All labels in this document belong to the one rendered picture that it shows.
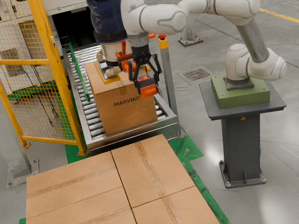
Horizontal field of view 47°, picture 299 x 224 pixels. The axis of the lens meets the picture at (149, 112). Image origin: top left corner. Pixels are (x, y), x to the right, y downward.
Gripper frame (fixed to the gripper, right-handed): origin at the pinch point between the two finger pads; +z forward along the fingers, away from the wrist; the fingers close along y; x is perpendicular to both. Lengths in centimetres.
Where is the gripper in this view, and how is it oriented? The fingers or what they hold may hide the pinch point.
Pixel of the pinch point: (147, 86)
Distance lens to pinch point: 159.4
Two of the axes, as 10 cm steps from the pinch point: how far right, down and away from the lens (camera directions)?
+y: -9.4, 2.9, -1.8
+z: 1.6, 8.4, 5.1
